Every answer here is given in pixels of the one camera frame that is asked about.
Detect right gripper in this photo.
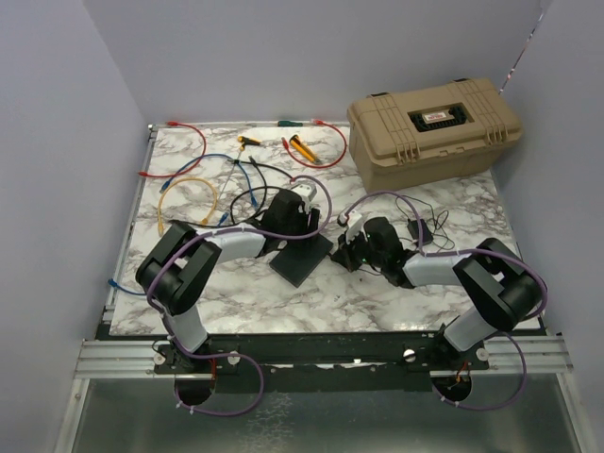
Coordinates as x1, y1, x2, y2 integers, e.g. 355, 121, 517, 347
331, 226, 386, 272

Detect black network switch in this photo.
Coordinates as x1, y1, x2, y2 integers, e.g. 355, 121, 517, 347
269, 234, 333, 288

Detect black power adapter with cable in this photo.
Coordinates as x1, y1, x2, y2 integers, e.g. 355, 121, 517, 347
394, 196, 456, 252

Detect thin black cable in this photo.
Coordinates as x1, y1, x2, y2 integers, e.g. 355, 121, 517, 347
167, 217, 218, 228

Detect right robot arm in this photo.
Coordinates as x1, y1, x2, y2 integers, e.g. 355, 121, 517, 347
331, 217, 546, 369

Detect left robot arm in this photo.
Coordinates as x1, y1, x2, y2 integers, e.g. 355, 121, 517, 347
135, 183, 331, 373

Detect yellow black utility knife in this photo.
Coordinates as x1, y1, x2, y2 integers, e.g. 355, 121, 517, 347
289, 134, 321, 164

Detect tan plastic toolbox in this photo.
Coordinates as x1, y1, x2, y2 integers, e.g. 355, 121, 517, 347
346, 78, 523, 192

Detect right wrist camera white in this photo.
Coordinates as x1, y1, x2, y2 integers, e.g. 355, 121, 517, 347
338, 210, 364, 243

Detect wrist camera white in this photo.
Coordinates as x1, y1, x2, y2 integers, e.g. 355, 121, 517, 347
338, 210, 364, 243
290, 182, 317, 206

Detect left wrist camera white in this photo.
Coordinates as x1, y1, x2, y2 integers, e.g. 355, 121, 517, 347
290, 182, 317, 206

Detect black braided ethernet cable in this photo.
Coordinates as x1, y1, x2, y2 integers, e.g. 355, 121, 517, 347
229, 158, 296, 227

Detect yellow ethernet cable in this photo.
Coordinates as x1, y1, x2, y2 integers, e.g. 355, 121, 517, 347
157, 176, 219, 237

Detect yellow black T-handle wrench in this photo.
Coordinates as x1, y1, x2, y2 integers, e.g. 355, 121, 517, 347
219, 136, 261, 195

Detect green handled screwdriver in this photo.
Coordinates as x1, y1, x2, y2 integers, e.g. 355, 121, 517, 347
246, 120, 315, 127

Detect red ethernet cable right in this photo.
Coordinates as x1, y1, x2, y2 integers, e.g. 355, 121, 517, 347
280, 117, 349, 168

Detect red ethernet cable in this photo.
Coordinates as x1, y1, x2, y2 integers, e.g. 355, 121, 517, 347
138, 120, 209, 178
280, 117, 349, 168

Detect black mounting rail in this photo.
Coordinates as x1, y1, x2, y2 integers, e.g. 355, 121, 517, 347
93, 329, 548, 393

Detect red ethernet cable left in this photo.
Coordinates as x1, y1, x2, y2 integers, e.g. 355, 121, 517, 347
138, 120, 209, 178

